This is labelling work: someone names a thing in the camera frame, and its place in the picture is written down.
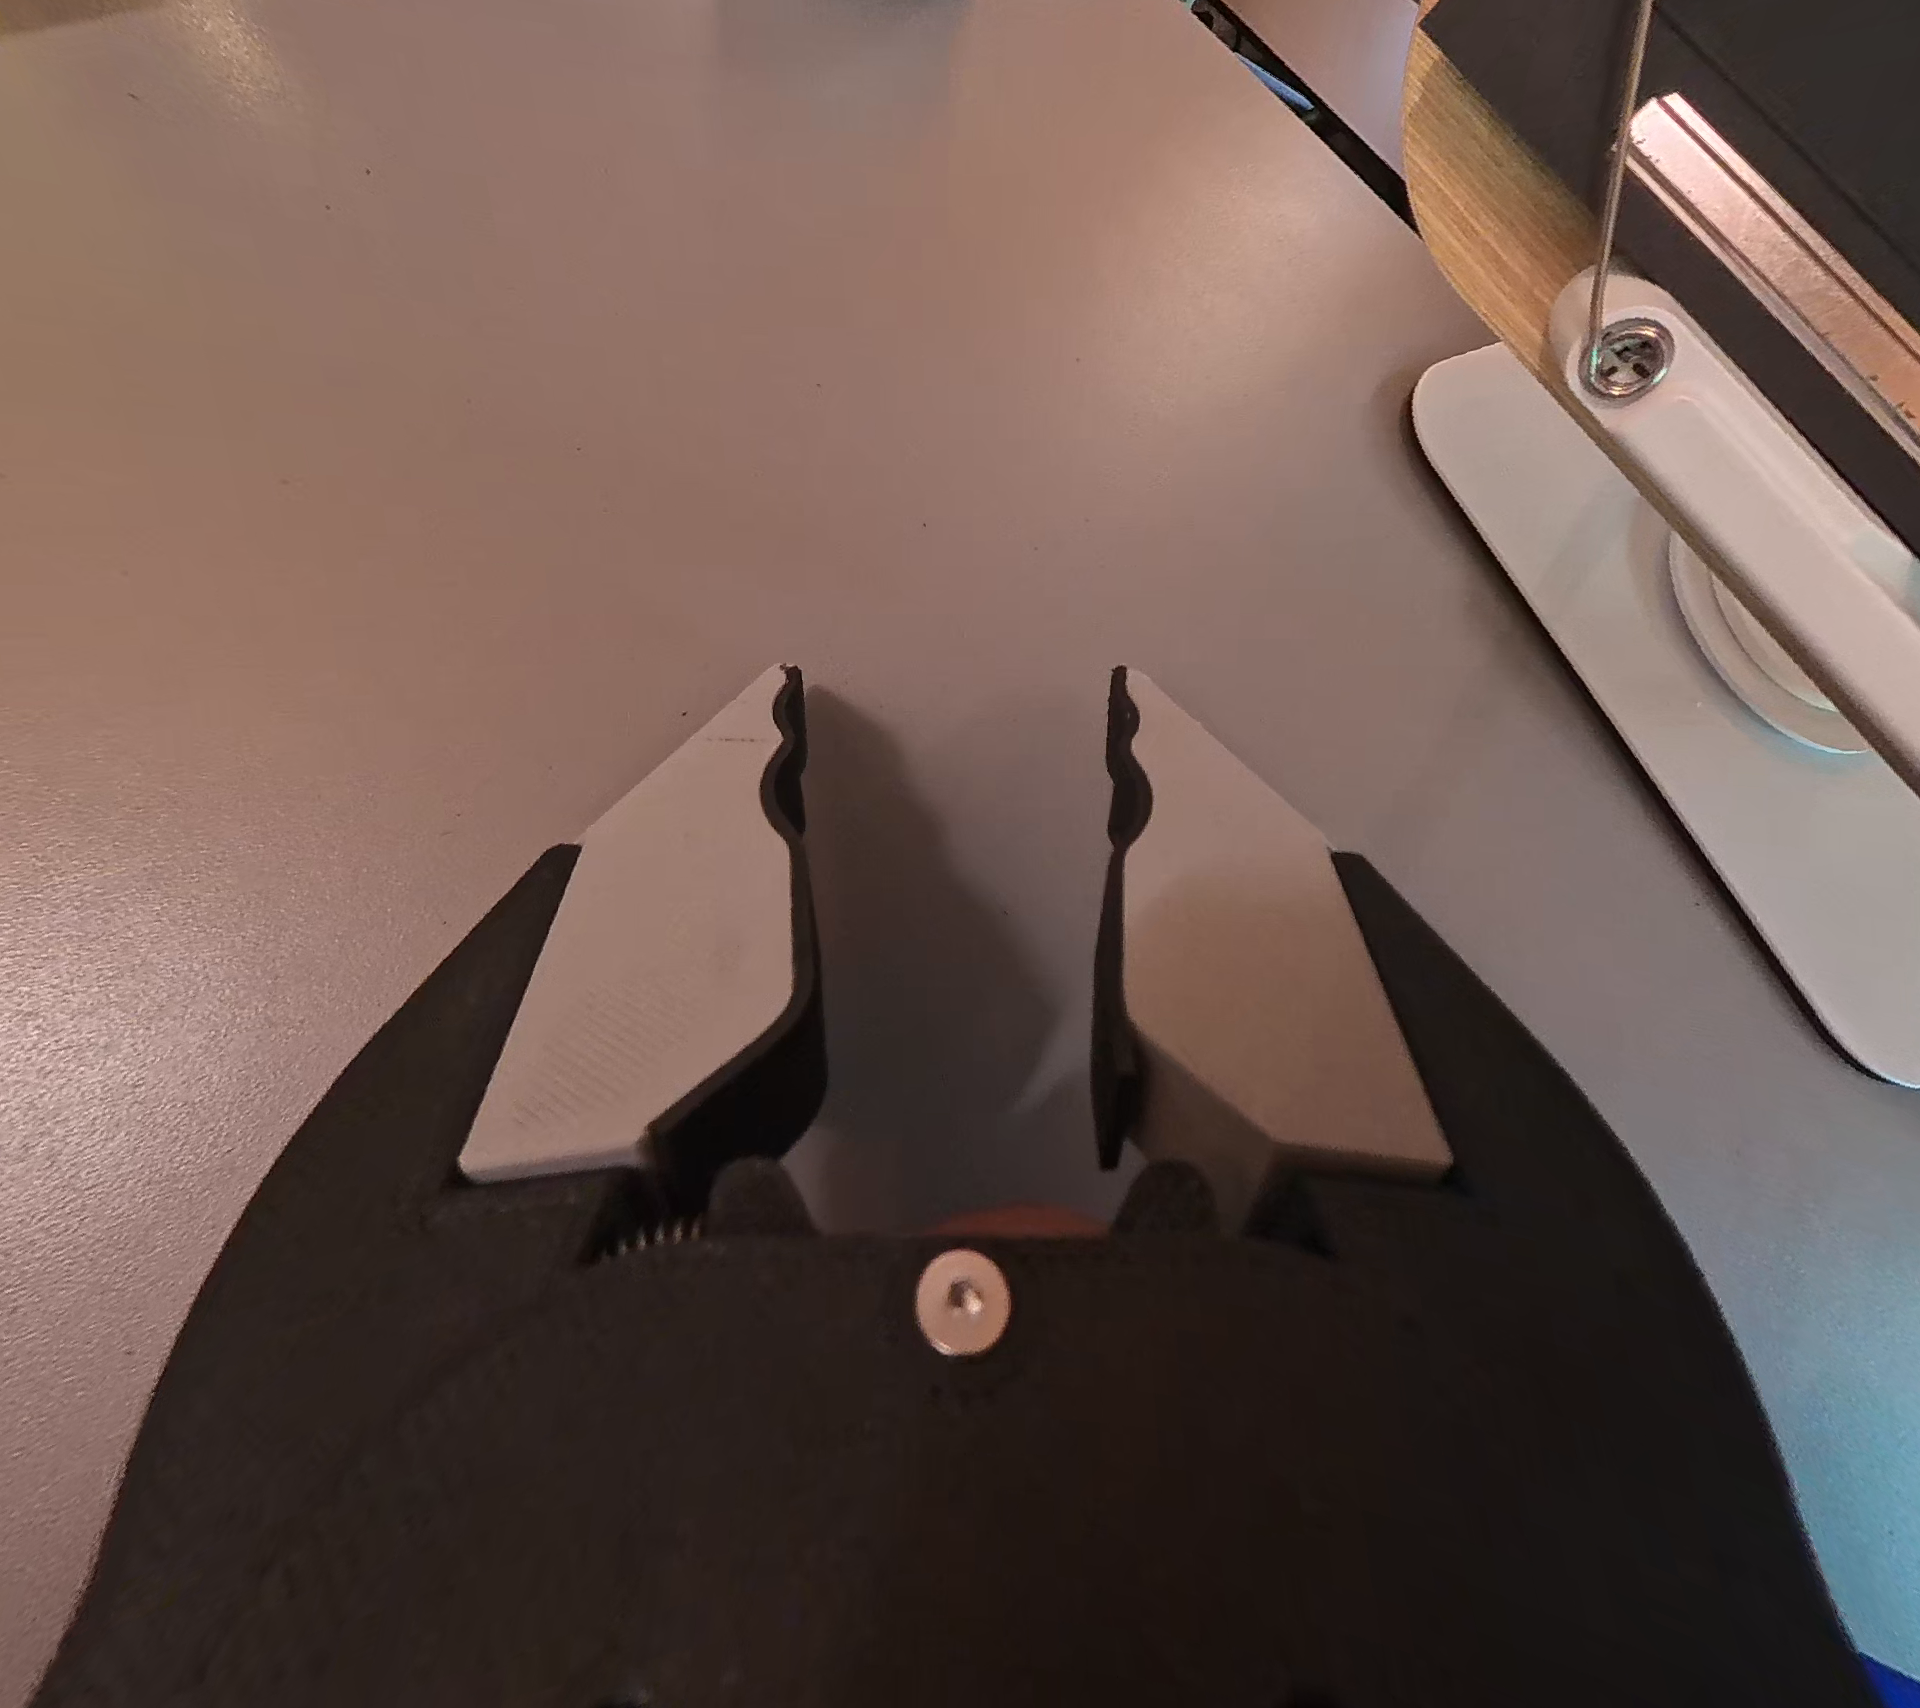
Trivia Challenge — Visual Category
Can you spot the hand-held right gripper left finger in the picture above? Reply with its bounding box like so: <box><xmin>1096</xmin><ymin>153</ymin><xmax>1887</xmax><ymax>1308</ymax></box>
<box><xmin>457</xmin><ymin>665</ymin><xmax>829</xmax><ymax>1194</ymax></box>

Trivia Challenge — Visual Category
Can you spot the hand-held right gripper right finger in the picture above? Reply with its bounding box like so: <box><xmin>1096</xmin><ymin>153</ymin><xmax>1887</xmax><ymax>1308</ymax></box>
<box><xmin>1090</xmin><ymin>665</ymin><xmax>1460</xmax><ymax>1194</ymax></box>

